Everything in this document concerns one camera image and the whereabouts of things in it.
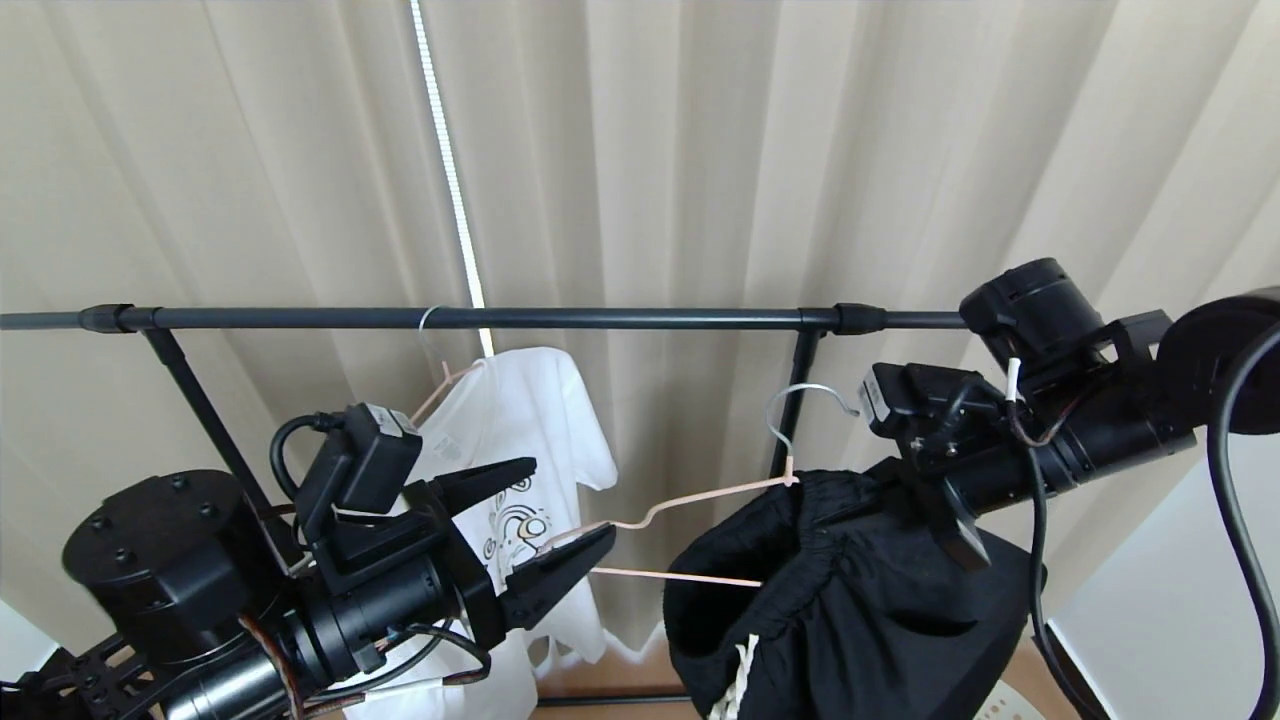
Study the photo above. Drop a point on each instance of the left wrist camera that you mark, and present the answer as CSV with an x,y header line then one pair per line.
x,y
360,465

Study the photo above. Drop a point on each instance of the white laundry basket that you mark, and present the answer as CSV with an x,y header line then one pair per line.
x,y
1020,708

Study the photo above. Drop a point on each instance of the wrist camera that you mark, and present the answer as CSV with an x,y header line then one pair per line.
x,y
920,400
360,465

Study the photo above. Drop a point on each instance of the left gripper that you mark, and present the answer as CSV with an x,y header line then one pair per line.
x,y
400,610

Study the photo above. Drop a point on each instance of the white printed t-shirt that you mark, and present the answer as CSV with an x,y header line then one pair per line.
x,y
540,420

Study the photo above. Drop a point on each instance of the beige curtain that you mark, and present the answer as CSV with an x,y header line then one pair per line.
x,y
700,150

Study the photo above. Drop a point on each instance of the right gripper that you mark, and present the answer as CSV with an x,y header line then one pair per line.
x,y
1010,480

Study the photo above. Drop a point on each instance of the black garment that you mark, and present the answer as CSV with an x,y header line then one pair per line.
x,y
850,620

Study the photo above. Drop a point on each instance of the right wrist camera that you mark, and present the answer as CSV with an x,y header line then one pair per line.
x,y
920,400

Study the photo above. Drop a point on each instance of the black clothes rack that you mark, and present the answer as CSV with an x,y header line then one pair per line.
x,y
600,318

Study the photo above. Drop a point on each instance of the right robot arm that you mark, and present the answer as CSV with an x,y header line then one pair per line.
x,y
1040,310

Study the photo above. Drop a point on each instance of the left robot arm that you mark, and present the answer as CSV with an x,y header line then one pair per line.
x,y
150,560

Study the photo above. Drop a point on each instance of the pink clothes hanger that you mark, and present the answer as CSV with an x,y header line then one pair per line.
x,y
420,335
789,470

